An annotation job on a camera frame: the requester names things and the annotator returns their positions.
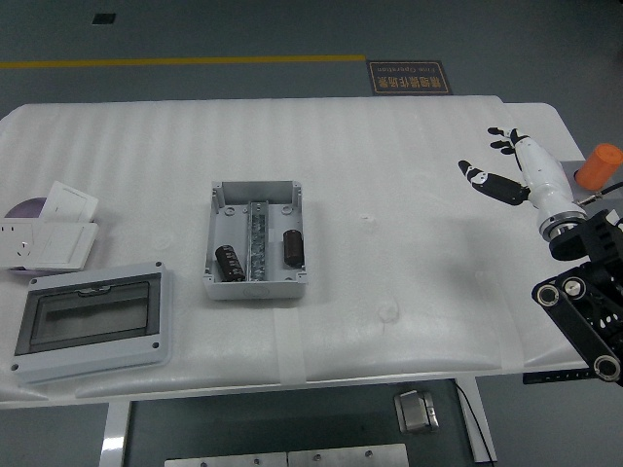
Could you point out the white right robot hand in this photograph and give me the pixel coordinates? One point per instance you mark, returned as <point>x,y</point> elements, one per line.
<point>545,185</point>

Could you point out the black cylindrical battery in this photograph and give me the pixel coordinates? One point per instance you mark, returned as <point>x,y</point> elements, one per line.
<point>293,248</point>
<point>230,263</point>

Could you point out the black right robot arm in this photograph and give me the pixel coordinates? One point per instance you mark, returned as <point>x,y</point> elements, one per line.
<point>579,331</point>

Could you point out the silver metal floor box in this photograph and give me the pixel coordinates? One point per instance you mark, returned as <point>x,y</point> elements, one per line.
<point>414,411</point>

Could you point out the grey open junction box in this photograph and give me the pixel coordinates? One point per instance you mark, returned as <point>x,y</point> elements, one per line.
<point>229,228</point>

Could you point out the grey distribution box dark cover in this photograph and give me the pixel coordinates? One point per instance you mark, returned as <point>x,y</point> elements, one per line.
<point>92,316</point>

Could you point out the orange cylinder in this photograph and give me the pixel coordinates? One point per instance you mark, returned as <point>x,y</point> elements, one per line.
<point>598,165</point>

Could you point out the white tape strip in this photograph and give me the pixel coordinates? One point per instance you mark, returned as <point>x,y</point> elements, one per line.
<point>512,345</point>

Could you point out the black floor sign orange text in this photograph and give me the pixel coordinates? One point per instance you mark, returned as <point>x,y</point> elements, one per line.
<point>409,78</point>

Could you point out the black table control panel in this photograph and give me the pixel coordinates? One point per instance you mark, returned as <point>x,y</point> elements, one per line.
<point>555,377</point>

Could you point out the white foam mat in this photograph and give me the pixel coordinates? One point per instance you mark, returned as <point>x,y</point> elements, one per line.
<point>340,146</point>

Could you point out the white table leg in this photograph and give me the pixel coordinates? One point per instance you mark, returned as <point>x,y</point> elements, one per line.
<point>114,438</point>
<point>482,423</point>

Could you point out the grey metal plate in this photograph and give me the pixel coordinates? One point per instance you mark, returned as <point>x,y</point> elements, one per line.
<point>345,457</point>
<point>224,460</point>

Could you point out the dark grey base platform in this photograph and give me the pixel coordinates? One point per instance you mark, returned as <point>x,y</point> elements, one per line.
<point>292,423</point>

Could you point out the black square floor outlet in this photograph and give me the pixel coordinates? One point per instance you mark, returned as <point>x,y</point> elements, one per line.
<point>103,18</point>

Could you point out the purple disc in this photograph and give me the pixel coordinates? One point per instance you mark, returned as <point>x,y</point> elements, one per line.
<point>26,209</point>

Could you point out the metal mounting rail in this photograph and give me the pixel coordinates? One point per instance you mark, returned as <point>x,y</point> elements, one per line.
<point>257,238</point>

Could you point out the white switch panel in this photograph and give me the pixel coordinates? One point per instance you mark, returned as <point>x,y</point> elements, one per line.
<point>68,202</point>
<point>61,245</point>

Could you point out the white wall socket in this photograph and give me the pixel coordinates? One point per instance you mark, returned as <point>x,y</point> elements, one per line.
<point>17,243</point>

